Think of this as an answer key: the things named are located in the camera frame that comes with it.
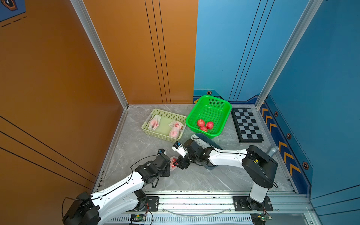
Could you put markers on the green plastic mesh basket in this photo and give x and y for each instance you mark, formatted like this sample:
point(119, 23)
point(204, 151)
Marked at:
point(209, 109)

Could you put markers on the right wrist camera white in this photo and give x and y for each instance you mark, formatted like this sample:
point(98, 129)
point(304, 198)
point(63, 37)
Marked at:
point(178, 147)

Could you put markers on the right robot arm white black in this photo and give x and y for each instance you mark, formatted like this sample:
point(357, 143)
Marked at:
point(259, 166)

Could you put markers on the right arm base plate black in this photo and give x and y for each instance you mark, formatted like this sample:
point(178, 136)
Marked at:
point(246, 204)

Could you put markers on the black white checkerboard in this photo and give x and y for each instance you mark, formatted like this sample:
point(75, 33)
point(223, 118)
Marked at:
point(247, 128)

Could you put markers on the cream perforated plastic basket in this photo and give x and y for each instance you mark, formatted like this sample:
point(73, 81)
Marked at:
point(163, 130)

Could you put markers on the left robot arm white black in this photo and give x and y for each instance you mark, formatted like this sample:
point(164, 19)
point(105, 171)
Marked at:
point(127, 195)

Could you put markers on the left aluminium corner post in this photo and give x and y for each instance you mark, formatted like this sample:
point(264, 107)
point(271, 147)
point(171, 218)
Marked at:
point(86, 21)

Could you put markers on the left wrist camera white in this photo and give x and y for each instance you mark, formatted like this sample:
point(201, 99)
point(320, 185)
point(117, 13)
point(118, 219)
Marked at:
point(160, 151)

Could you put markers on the silver metal cylinder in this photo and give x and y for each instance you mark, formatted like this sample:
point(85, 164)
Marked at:
point(273, 151)

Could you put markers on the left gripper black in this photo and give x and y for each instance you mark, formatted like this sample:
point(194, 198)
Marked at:
point(168, 168)

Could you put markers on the green circuit board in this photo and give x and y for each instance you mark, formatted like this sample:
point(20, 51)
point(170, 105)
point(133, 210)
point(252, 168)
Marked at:
point(258, 219)
point(138, 219)

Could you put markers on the aluminium corner post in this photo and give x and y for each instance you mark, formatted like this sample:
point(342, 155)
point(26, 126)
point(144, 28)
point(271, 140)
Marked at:
point(304, 21)
point(86, 21)

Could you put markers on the right aluminium corner post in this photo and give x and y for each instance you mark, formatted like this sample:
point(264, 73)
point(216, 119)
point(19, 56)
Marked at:
point(304, 21)

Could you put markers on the left green circuit board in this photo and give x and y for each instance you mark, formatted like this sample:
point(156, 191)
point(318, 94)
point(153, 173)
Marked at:
point(138, 219)

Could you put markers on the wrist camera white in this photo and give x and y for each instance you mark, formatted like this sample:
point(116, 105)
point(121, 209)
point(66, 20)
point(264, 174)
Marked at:
point(178, 147)
point(160, 151)

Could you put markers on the right green circuit board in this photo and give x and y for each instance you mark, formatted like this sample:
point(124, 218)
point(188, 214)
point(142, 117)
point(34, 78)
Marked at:
point(258, 219)

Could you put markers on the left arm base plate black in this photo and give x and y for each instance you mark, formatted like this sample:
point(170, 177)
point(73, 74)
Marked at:
point(151, 203)

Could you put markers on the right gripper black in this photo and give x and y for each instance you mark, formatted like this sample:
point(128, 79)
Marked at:
point(181, 162)

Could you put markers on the dark teal plastic tray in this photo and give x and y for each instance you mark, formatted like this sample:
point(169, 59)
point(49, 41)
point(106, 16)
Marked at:
point(210, 144)

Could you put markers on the aluminium front rail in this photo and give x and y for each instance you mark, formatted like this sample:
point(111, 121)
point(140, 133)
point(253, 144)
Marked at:
point(217, 203)

